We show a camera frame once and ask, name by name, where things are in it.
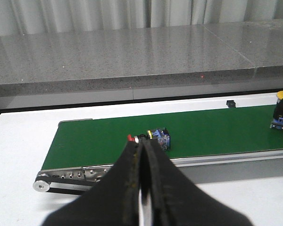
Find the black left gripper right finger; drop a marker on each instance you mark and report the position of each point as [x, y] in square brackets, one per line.
[179, 202]

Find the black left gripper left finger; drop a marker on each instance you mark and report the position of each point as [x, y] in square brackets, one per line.
[111, 202]

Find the yellow mushroom push button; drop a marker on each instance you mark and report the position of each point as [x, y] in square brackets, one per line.
[277, 122]

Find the red mushroom push button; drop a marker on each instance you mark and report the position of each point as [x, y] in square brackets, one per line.
[160, 134]

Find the small black connector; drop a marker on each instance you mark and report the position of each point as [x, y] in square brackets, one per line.
[231, 104]

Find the green conveyor belt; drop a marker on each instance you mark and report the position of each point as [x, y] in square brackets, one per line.
[196, 133]

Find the right grey stone counter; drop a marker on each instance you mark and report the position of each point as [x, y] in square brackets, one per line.
[261, 42]

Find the grey stone counter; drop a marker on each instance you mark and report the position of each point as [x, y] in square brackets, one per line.
[48, 63]
[261, 42]

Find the left grey stone counter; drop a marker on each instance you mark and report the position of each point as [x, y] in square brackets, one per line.
[48, 63]

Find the grey pleated curtain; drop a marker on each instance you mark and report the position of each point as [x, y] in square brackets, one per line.
[46, 16]

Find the aluminium conveyor side rail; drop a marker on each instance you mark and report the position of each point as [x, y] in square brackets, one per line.
[228, 158]

